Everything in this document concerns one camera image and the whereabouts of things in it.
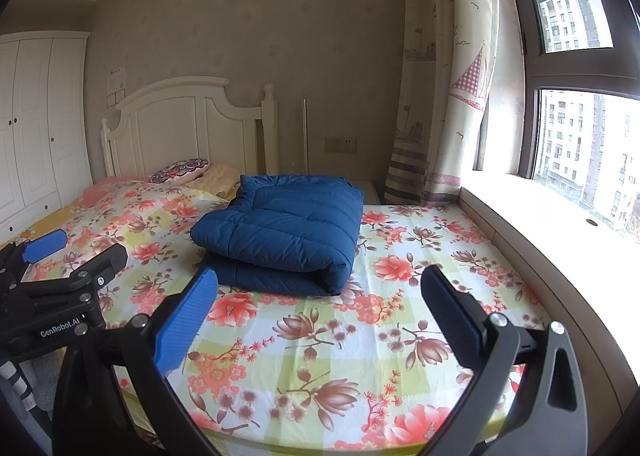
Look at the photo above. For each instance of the white wall paper sheet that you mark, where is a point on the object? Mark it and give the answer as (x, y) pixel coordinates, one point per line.
(117, 79)

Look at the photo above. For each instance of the sailboat print curtain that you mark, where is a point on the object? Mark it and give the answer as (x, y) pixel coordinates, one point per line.
(440, 85)

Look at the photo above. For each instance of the beige wall outlet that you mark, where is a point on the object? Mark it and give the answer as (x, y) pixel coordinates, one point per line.
(340, 144)

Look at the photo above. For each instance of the bay window sill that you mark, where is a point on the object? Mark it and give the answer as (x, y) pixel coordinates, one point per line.
(565, 256)

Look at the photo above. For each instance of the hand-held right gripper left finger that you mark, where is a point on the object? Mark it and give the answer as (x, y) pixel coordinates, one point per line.
(185, 321)

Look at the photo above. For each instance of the blue quilted jacket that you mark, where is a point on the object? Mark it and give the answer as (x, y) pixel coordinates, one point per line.
(285, 231)

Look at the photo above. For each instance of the white nightstand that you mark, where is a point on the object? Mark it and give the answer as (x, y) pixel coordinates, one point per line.
(369, 191)

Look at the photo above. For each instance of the patterned purple pillow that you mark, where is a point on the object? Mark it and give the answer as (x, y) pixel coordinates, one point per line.
(177, 170)

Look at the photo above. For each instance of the white wardrobe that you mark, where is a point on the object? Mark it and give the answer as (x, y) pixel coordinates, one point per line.
(35, 135)

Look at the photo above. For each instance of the wall switch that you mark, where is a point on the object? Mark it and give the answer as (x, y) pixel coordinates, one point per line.
(116, 99)

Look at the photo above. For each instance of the cream pillow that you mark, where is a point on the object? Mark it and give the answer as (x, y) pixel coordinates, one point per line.
(215, 178)

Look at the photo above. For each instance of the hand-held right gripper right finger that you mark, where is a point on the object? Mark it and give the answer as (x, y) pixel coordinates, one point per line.
(450, 316)

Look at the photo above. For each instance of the person's left forearm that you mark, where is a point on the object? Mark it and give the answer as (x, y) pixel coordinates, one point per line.
(45, 376)

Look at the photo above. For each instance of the dark framed window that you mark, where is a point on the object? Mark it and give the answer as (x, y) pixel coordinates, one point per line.
(530, 65)

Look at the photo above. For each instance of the bed with floral sheet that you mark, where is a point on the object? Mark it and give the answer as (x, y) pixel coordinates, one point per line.
(350, 361)

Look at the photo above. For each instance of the white bed headboard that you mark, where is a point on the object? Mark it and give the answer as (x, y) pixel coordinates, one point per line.
(175, 130)

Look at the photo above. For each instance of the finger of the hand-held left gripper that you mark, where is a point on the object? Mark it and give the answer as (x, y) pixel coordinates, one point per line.
(105, 261)
(45, 243)

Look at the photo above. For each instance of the thin metal pole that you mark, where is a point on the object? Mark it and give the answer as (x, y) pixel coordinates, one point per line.
(305, 135)

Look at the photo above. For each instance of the yellow bed sheet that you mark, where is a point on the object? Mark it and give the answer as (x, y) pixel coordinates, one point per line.
(30, 231)

